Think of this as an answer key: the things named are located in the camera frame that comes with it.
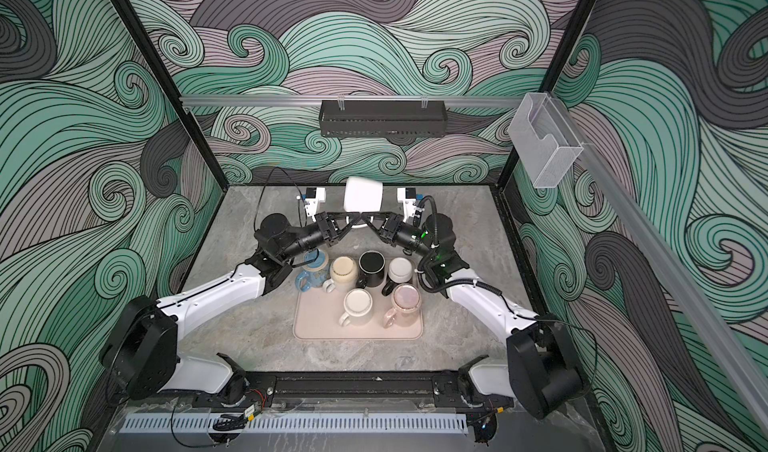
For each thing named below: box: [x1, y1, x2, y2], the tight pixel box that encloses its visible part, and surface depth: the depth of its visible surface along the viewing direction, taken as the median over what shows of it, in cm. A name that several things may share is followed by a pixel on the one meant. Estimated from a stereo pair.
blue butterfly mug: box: [295, 249, 330, 293], surface depth 87 cm
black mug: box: [356, 250, 386, 289], surface depth 89 cm
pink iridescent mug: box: [383, 283, 422, 329], surface depth 80 cm
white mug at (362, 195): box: [343, 176, 384, 228], surface depth 70 cm
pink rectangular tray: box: [293, 286, 424, 340], surface depth 86 cm
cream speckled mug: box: [323, 256, 358, 293], surface depth 89 cm
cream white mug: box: [338, 288, 373, 327], surface depth 83 cm
